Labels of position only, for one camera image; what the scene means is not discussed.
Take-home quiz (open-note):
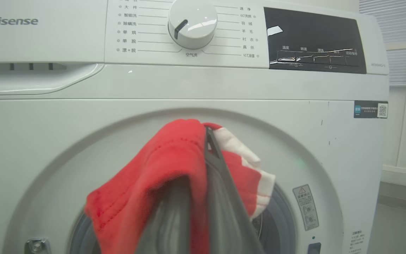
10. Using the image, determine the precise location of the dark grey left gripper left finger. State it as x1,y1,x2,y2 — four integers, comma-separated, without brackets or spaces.
135,175,191,254

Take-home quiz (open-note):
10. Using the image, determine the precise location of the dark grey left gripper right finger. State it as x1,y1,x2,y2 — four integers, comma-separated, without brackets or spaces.
204,126,265,254

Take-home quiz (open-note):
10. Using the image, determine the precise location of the red and white garment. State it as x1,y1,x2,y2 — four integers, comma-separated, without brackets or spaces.
84,119,276,254

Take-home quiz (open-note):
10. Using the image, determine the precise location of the white Hisense washing machine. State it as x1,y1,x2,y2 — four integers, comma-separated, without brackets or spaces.
0,0,390,254

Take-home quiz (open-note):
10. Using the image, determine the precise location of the grey rubber door gasket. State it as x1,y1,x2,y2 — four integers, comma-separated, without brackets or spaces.
69,183,297,254

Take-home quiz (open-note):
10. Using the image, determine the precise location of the grey warning label sticker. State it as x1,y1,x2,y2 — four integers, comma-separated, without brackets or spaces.
293,184,319,231

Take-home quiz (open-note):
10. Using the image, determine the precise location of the dark QR code sticker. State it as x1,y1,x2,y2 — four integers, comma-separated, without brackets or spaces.
353,101,389,119

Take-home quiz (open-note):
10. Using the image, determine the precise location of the white round program dial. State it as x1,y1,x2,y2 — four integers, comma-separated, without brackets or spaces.
168,0,218,50

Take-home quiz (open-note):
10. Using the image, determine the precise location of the black display panel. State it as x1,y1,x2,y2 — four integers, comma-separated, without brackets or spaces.
264,7,367,74

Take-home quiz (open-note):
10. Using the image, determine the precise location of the white detergent drawer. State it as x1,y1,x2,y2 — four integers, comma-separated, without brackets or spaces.
0,62,104,96

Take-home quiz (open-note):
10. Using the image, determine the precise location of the white window blind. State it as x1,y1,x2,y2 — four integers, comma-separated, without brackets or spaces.
359,0,406,87

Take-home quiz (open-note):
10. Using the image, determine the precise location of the metal door hinge bracket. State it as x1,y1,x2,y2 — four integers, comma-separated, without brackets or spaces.
24,238,51,254

